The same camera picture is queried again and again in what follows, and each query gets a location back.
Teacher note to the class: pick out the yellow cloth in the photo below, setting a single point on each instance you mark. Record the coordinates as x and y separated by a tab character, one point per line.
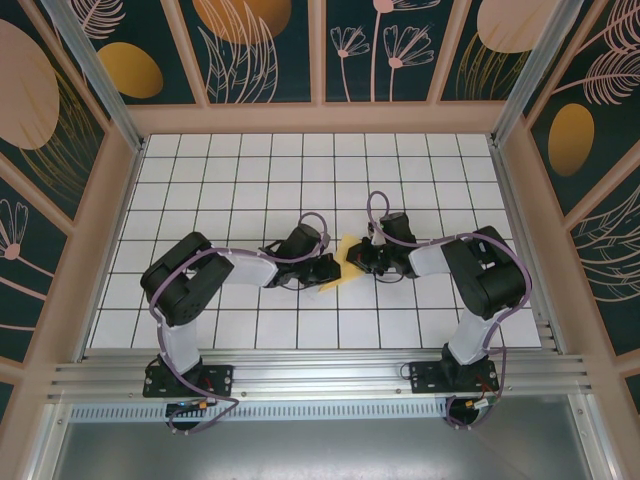
331	286

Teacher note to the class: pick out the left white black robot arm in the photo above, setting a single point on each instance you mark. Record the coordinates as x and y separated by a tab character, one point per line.
252	270

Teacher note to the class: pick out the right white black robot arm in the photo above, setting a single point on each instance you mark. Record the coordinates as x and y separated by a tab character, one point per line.
427	261

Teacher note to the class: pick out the grey metal sheet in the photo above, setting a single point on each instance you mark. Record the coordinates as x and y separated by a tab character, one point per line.
320	450

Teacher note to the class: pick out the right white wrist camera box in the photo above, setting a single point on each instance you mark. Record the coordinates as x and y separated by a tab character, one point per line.
377	237

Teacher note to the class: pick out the aluminium mounting rail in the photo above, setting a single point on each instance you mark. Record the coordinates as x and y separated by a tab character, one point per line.
320	375

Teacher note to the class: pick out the aluminium side rail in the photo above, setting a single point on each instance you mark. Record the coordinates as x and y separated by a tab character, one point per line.
516	220

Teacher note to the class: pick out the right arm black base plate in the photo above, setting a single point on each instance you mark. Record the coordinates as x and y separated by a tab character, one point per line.
425	377

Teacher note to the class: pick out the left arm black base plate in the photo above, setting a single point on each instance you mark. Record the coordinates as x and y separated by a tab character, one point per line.
220	380

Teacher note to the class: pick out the aluminium frame post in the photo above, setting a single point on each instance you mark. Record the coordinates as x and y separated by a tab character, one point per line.
95	70
530	70

